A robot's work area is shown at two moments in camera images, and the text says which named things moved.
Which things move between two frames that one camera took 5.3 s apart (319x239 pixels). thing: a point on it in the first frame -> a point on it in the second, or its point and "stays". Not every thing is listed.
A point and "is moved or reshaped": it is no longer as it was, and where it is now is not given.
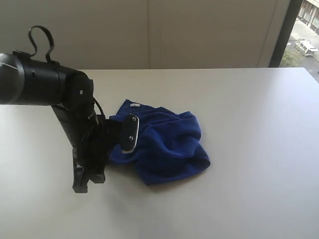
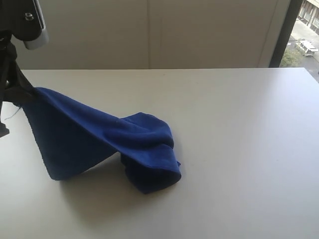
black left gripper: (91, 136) -> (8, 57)
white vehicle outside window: (307, 46) stays
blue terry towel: (169, 146) is moved or reshaped
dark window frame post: (293, 7) stays
